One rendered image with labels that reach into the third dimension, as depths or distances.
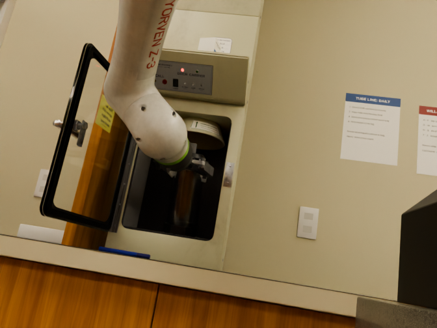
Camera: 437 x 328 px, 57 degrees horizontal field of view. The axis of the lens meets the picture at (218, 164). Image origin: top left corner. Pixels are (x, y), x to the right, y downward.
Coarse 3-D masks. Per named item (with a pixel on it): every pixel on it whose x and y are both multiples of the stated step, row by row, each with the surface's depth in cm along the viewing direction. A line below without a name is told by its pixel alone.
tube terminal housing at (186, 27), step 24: (192, 24) 127; (216, 24) 126; (240, 24) 126; (192, 48) 125; (240, 48) 123; (168, 96) 121; (216, 120) 123; (240, 120) 117; (240, 144) 120; (120, 216) 113; (120, 240) 111; (144, 240) 110; (168, 240) 110; (192, 240) 109; (216, 240) 109; (192, 264) 108; (216, 264) 107
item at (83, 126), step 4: (84, 120) 90; (76, 124) 90; (80, 124) 90; (84, 124) 90; (76, 128) 90; (80, 128) 91; (84, 128) 90; (80, 132) 89; (84, 132) 91; (80, 136) 89; (84, 136) 91; (80, 140) 90; (80, 144) 90
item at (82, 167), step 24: (96, 72) 96; (72, 96) 88; (96, 96) 97; (96, 120) 98; (120, 120) 110; (72, 144) 90; (96, 144) 99; (120, 144) 111; (72, 168) 90; (96, 168) 100; (72, 192) 91; (96, 192) 101; (96, 216) 103
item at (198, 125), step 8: (184, 120) 123; (192, 120) 121; (200, 120) 122; (208, 120) 123; (192, 128) 120; (200, 128) 120; (208, 128) 121; (216, 128) 123; (192, 136) 134; (200, 136) 135; (208, 136) 134; (216, 136) 121; (200, 144) 135; (208, 144) 134; (216, 144) 132; (224, 144) 126
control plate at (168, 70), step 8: (160, 64) 115; (168, 64) 114; (176, 64) 114; (184, 64) 113; (192, 64) 113; (200, 64) 113; (160, 72) 116; (168, 72) 115; (176, 72) 115; (184, 72) 115; (192, 72) 114; (200, 72) 114; (208, 72) 113; (160, 80) 117; (168, 80) 117; (184, 80) 116; (192, 80) 115; (200, 80) 115; (208, 80) 114; (160, 88) 118; (168, 88) 118; (176, 88) 117; (184, 88) 117; (192, 88) 116; (200, 88) 116; (208, 88) 116
